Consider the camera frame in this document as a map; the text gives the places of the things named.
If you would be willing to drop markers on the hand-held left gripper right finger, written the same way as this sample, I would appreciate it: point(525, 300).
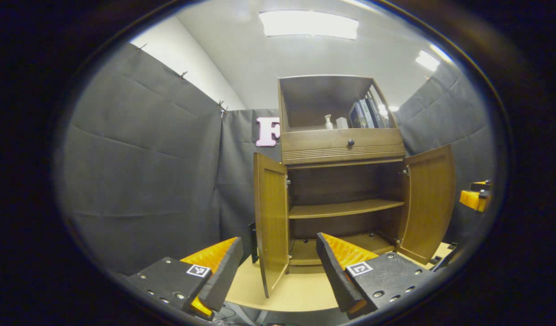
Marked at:
point(336, 276)

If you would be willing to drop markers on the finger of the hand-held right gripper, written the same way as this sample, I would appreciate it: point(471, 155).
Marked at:
point(472, 199)

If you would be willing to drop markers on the black backdrop cloth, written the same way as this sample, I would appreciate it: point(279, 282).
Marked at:
point(137, 181)

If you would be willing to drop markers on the dark spine book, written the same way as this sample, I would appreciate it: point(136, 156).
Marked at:
point(377, 113)

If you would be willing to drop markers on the light grey spine book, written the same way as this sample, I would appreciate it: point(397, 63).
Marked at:
point(367, 115)

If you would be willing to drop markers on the wooden double-door shoe cabinet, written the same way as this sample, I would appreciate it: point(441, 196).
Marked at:
point(323, 97)

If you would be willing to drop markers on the small white box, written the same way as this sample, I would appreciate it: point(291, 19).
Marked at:
point(342, 123)

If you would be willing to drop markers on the wooden drawer with black knob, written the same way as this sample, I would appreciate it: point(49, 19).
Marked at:
point(318, 145)

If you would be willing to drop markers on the dark blue book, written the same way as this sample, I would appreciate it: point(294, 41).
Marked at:
point(355, 117)

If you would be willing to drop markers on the wooden shelf board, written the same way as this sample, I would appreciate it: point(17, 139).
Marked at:
point(341, 209)

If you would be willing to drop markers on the small white bottle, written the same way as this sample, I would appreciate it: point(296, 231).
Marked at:
point(328, 122)

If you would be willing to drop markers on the small ceiling light panel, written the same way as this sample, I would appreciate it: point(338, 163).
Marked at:
point(427, 61)

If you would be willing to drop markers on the large ceiling light panel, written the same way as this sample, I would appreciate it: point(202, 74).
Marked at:
point(309, 23)

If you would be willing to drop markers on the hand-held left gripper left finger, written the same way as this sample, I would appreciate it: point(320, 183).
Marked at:
point(223, 276)

